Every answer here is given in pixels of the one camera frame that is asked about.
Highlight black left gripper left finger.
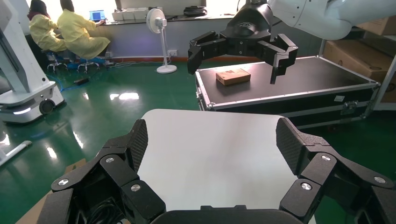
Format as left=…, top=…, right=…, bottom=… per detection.
left=37, top=119, right=166, bottom=224

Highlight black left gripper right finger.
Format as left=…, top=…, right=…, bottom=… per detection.
left=275, top=117, right=396, bottom=224

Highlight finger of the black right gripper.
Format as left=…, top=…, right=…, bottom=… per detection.
left=187, top=30, right=231, bottom=75
left=256, top=34, right=299, bottom=84

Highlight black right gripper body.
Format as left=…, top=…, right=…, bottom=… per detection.
left=220, top=3, right=276, bottom=57

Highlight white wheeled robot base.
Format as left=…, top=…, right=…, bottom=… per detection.
left=0, top=0, right=65, bottom=124

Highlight small brown cardboard box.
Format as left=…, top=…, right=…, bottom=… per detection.
left=215, top=68, right=252, bottom=86

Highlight open brown cardboard box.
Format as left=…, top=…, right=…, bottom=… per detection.
left=15, top=158, right=131, bottom=224

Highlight black aluminium-edged flight case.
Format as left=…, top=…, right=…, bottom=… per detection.
left=195, top=56, right=382, bottom=130

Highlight black bag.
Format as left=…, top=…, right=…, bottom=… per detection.
left=183, top=6, right=208, bottom=17

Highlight white standing fan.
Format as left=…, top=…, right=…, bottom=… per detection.
left=146, top=8, right=178, bottom=74

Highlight large brown shipping carton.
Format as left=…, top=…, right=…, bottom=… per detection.
left=322, top=39, right=396, bottom=84

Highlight brown carton on shelf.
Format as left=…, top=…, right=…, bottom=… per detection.
left=355, top=16, right=396, bottom=36

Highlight grey metal base leg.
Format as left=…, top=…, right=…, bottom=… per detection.
left=0, top=140, right=33, bottom=168

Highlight chrome-legged stool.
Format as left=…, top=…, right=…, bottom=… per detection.
left=77, top=58, right=100, bottom=74
left=46, top=52, right=69, bottom=73

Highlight open laptop with blue screen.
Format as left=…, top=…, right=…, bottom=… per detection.
left=89, top=10, right=106, bottom=22

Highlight person in yellow gown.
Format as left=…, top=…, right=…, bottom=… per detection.
left=57, top=0, right=111, bottom=60

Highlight person in yellow, red scarf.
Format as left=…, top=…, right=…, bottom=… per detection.
left=28, top=0, right=67, bottom=53

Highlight white floor cables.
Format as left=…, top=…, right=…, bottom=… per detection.
left=106, top=61, right=160, bottom=69

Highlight blue floor cable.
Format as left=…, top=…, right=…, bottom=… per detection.
left=46, top=74, right=80, bottom=92

